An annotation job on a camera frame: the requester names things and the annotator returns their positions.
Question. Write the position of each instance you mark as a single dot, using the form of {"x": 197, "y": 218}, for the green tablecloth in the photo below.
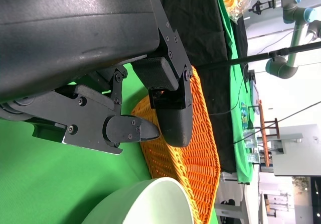
{"x": 50, "y": 183}

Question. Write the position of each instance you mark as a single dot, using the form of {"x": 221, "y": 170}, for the green cloth with cartoon print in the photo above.
{"x": 240, "y": 146}

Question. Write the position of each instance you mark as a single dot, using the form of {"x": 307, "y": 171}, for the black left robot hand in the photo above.
{"x": 75, "y": 28}

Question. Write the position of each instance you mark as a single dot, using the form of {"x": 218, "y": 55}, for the grey blue industrial robot arm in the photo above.
{"x": 293, "y": 40}

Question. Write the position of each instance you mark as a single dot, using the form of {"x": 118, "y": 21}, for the black stand pole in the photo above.
{"x": 250, "y": 58}

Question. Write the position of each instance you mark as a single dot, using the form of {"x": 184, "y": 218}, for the black backdrop cloth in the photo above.
{"x": 200, "y": 20}

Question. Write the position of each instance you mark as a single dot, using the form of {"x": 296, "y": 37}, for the orange wicker basket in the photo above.
{"x": 200, "y": 163}

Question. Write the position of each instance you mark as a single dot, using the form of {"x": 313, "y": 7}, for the pale grey bowl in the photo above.
{"x": 150, "y": 204}

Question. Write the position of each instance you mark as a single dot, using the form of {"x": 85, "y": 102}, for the brown wooden rack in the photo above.
{"x": 263, "y": 133}

